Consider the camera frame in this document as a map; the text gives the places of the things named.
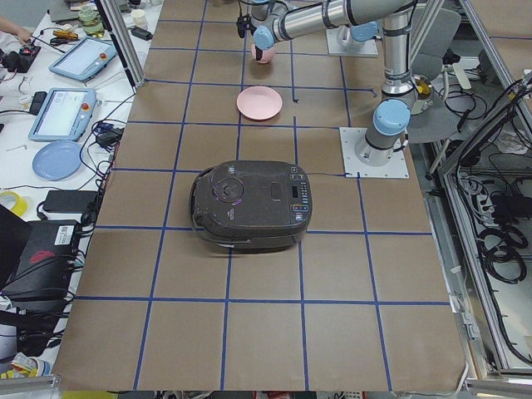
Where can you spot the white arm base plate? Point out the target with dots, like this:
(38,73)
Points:
(360,160)

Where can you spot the blue teach pendant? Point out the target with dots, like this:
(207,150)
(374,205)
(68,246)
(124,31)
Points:
(85,60)
(64,115)

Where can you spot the black computer case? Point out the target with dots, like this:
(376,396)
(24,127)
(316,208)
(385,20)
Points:
(46,264)

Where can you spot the light blue plate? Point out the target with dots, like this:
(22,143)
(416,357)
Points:
(57,160)

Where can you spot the black power adapter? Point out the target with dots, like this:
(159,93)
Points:
(68,201)

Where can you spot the second arm base plate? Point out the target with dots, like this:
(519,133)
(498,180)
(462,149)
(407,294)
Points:
(341,44)

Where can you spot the aluminium frame post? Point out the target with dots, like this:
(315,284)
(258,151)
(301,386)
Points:
(114,23)

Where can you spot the yellow tape roll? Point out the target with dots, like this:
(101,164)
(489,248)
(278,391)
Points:
(13,202)

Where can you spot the metal bowl on chair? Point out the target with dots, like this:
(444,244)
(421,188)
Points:
(424,97)

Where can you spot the blue teach pendant near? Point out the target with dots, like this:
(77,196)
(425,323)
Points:
(64,115)

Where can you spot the pink plate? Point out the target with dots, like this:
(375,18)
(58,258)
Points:
(259,103)

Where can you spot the pink bowl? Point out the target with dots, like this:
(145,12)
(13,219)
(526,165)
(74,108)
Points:
(268,55)

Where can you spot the grey white chair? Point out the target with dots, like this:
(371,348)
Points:
(435,122)

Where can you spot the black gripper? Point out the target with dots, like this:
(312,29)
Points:
(259,54)

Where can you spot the dark grey rice cooker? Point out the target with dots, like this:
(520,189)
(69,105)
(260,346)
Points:
(251,204)

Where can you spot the blue teach pendant far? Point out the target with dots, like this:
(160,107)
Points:
(85,60)

